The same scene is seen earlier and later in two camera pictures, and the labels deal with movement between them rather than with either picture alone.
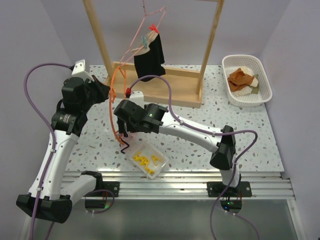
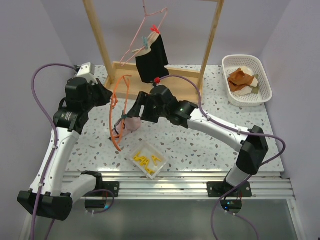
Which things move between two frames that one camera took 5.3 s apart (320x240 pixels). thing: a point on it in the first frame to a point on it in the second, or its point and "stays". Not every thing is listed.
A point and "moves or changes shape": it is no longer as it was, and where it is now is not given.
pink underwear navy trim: (124, 141) moves or changes shape
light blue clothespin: (145, 41) stays
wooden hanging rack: (183, 86) stays
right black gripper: (130, 127) to (144, 98)
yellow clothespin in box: (143, 160) stays
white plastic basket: (247, 83) stays
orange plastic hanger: (112, 96) moves or changes shape
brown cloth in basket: (238, 80) stays
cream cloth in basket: (248, 89) stays
